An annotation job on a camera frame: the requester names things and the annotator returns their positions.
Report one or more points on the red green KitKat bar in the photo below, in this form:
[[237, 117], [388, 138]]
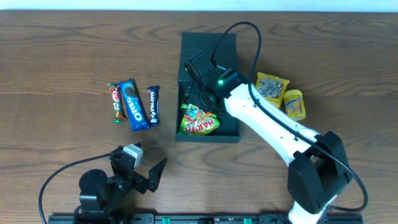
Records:
[[117, 103]]

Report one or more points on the green Haribo gummy bag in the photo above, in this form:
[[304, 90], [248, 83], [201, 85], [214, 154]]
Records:
[[196, 121]]

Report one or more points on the blue Dairy Milk bar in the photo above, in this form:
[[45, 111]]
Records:
[[154, 105]]

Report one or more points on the blue Oreo cookie pack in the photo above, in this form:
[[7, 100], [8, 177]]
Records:
[[135, 111]]

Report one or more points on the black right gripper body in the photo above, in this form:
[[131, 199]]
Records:
[[197, 94]]

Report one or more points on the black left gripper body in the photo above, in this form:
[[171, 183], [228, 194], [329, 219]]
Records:
[[138, 183]]

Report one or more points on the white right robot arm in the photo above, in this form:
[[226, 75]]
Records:
[[318, 165]]

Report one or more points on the yellow Mentos jar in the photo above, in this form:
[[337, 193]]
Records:
[[294, 105]]

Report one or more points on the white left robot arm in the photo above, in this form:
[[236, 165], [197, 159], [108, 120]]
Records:
[[100, 195]]

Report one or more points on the yellow sunflower seed bag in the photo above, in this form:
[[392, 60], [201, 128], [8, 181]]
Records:
[[272, 88]]

